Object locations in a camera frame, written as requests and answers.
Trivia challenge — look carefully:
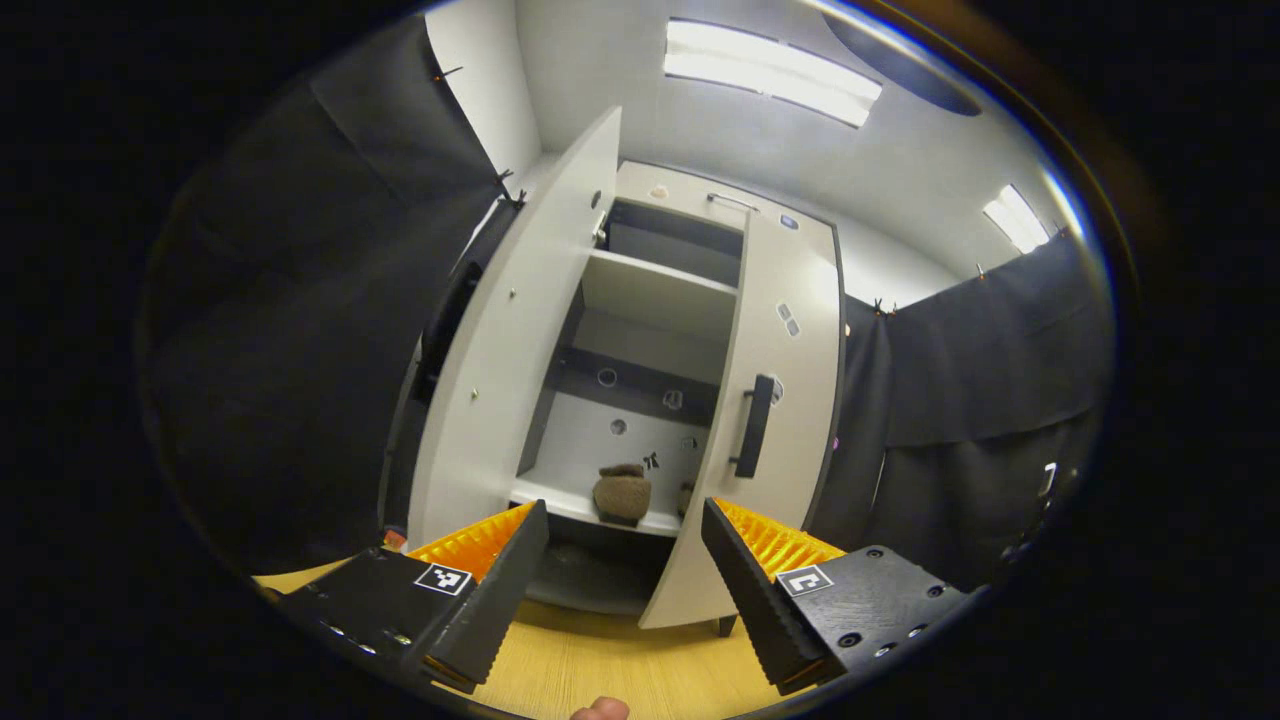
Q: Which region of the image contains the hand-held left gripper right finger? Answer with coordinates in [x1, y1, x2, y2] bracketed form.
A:
[701, 496, 976, 698]

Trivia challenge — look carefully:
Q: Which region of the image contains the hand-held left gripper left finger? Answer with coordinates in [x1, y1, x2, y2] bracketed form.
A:
[262, 500, 551, 696]

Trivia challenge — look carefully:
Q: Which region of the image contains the white cabinet door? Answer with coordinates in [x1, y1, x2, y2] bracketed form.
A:
[405, 105, 624, 551]
[638, 225, 843, 631]

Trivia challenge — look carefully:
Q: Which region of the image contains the white shoe cabinet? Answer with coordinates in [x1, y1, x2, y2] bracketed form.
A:
[505, 160, 849, 638]

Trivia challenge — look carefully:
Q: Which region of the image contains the white cabinet shelf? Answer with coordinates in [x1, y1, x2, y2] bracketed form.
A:
[580, 248, 741, 346]
[508, 478, 686, 539]

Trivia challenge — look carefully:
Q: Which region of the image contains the white cabinet drawer front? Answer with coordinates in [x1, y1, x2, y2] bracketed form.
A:
[612, 160, 841, 263]

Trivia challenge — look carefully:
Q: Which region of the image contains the black backdrop cloth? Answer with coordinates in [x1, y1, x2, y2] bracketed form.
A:
[808, 230, 1119, 596]
[140, 15, 521, 576]

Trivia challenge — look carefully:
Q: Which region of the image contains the small ceiling light panel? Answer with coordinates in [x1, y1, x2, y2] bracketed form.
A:
[982, 183, 1053, 256]

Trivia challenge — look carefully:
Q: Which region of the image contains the long ceiling light panel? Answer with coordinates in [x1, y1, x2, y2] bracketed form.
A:
[663, 18, 884, 129]

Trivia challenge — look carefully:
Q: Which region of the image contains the black door handle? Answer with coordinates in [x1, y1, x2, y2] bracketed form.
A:
[730, 374, 777, 479]

